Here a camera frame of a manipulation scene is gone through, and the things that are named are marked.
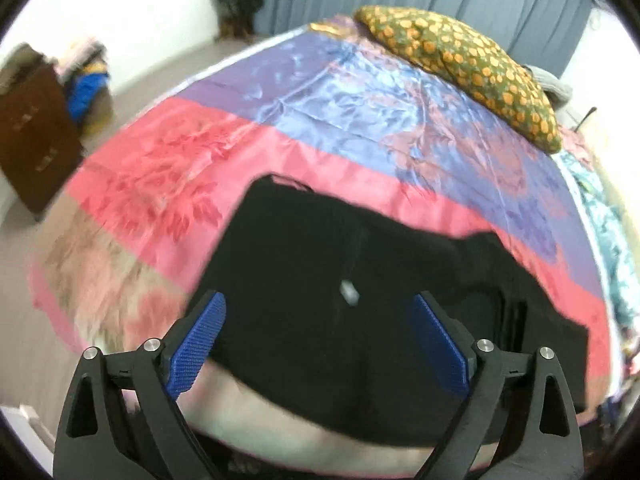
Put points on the grey folded towel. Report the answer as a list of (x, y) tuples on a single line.
[(550, 85)]

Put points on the dark brown dresser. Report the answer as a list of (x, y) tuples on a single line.
[(35, 135)]

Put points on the black pants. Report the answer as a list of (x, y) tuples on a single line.
[(325, 240)]

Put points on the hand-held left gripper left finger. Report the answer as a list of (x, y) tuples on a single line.
[(197, 347)]

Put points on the yellow spotted green pillow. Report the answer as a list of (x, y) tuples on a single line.
[(465, 65)]

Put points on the pink cloth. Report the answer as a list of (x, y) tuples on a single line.
[(575, 142)]

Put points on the teal floral blanket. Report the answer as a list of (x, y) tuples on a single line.
[(607, 240)]

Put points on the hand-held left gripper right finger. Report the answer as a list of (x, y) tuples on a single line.
[(440, 347)]

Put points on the pink and purple floral bedspread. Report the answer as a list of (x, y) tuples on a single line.
[(325, 110)]

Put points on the pile of colourful clothes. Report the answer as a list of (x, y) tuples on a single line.
[(85, 85)]

